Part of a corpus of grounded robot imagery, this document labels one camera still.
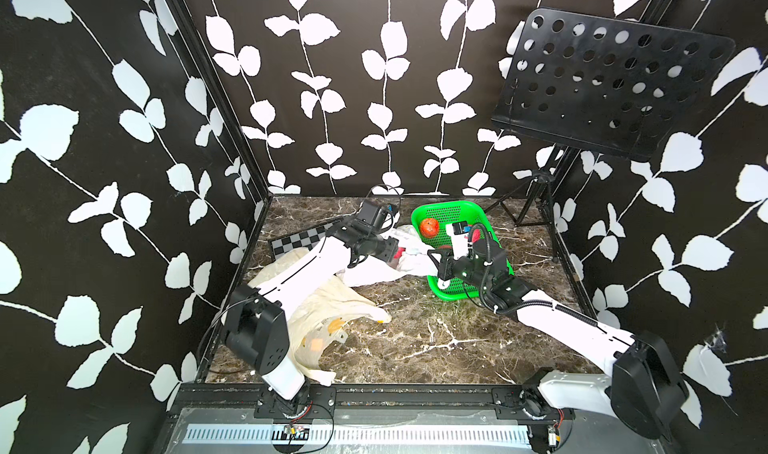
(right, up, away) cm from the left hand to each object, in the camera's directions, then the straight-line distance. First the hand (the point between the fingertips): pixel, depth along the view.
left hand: (391, 240), depth 85 cm
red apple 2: (+2, -4, +8) cm, 9 cm away
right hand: (+9, -2, -6) cm, 11 cm away
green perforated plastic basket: (+20, +9, +26) cm, 34 cm away
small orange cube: (-21, -29, -3) cm, 36 cm away
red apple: (+13, +4, +19) cm, 23 cm away
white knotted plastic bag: (+7, -6, +1) cm, 10 cm away
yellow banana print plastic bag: (-20, -20, -7) cm, 29 cm away
